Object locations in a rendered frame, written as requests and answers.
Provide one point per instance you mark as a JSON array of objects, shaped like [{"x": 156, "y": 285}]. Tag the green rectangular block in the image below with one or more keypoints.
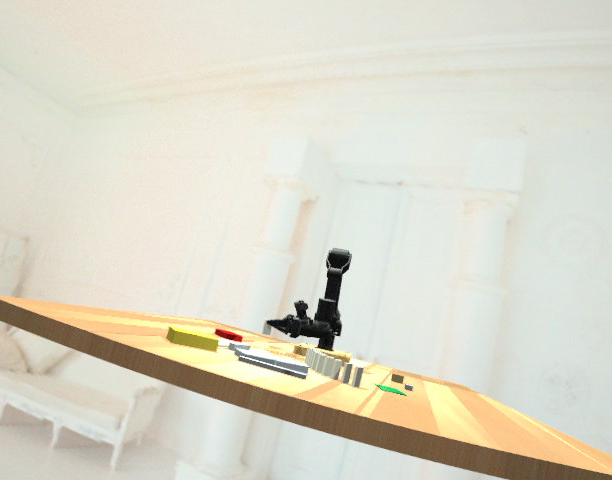
[{"x": 390, "y": 389}]

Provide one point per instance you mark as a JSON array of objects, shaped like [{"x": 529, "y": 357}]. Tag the red rectangular block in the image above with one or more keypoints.
[{"x": 228, "y": 335}]

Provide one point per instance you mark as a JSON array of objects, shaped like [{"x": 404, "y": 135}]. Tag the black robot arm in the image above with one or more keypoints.
[{"x": 328, "y": 316}]

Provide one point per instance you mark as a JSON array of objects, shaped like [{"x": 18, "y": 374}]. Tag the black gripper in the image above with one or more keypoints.
[{"x": 293, "y": 325}]

